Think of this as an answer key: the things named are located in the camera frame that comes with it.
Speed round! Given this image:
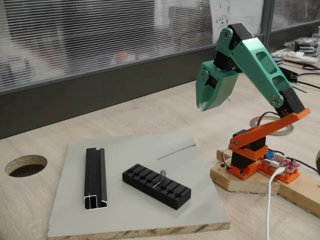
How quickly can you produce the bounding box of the red white black servo cable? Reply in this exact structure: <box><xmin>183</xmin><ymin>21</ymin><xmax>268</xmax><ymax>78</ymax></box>
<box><xmin>221</xmin><ymin>148</ymin><xmax>235</xmax><ymax>170</ymax></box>
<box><xmin>256</xmin><ymin>112</ymin><xmax>278</xmax><ymax>126</ymax></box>

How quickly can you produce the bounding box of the wooden base plank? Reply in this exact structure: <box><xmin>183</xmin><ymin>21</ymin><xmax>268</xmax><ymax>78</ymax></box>
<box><xmin>274</xmin><ymin>172</ymin><xmax>320</xmax><ymax>218</ymax></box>

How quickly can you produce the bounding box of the black and white device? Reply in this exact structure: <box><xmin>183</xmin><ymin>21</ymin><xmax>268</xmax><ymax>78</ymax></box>
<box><xmin>284</xmin><ymin>36</ymin><xmax>320</xmax><ymax>55</ymax></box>

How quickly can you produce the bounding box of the long black aluminium profile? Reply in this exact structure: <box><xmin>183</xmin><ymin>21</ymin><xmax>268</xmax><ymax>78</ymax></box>
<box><xmin>278</xmin><ymin>65</ymin><xmax>299</xmax><ymax>85</ymax></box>

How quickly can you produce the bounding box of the white plastic clutter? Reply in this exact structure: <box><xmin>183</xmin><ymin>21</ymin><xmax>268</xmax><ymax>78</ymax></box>
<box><xmin>270</xmin><ymin>48</ymin><xmax>318</xmax><ymax>64</ymax></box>

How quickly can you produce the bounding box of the short black aluminium profile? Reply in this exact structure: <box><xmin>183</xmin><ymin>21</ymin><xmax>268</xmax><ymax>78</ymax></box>
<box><xmin>83</xmin><ymin>147</ymin><xmax>109</xmax><ymax>212</ymax></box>

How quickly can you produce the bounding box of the printed paper sheet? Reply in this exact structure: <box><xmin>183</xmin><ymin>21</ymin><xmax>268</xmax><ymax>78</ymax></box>
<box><xmin>209</xmin><ymin>0</ymin><xmax>265</xmax><ymax>45</ymax></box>

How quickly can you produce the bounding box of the black power cable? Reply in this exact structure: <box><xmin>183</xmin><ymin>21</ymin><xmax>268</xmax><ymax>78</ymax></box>
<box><xmin>286</xmin><ymin>156</ymin><xmax>320</xmax><ymax>176</ymax></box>

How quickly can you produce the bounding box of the grey chipboard panel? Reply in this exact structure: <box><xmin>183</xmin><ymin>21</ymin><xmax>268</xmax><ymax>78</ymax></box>
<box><xmin>46</xmin><ymin>131</ymin><xmax>231</xmax><ymax>238</ymax></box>

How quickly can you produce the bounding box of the small metal bracket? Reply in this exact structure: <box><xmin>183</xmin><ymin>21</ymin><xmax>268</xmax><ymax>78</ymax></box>
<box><xmin>152</xmin><ymin>169</ymin><xmax>168</xmax><ymax>189</ymax></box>

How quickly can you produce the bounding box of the thin white black rod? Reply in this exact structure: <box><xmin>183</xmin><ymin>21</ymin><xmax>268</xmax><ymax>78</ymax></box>
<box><xmin>291</xmin><ymin>83</ymin><xmax>308</xmax><ymax>94</ymax></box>

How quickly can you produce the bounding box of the red controller board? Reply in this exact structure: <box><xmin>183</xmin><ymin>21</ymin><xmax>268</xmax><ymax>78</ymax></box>
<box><xmin>261</xmin><ymin>149</ymin><xmax>301</xmax><ymax>173</ymax></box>

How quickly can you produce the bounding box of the pale wooden base block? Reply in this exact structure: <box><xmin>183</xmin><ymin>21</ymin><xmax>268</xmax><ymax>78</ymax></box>
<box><xmin>209</xmin><ymin>149</ymin><xmax>281</xmax><ymax>195</ymax></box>

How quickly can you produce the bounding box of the black slotted holder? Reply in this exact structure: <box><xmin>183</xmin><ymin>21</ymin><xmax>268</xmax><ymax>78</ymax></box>
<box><xmin>122</xmin><ymin>163</ymin><xmax>192</xmax><ymax>210</ymax></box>

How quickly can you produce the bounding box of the grey tape roll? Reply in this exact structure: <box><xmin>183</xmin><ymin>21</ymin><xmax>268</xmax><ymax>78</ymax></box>
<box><xmin>249</xmin><ymin>115</ymin><xmax>295</xmax><ymax>137</ymax></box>

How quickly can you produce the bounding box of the orange controller board mount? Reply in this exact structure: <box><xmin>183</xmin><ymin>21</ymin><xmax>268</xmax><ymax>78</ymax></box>
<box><xmin>259</xmin><ymin>162</ymin><xmax>301</xmax><ymax>185</ymax></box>

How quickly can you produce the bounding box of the white USB cable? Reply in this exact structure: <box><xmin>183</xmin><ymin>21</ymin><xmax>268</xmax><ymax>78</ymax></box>
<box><xmin>264</xmin><ymin>166</ymin><xmax>285</xmax><ymax>240</ymax></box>

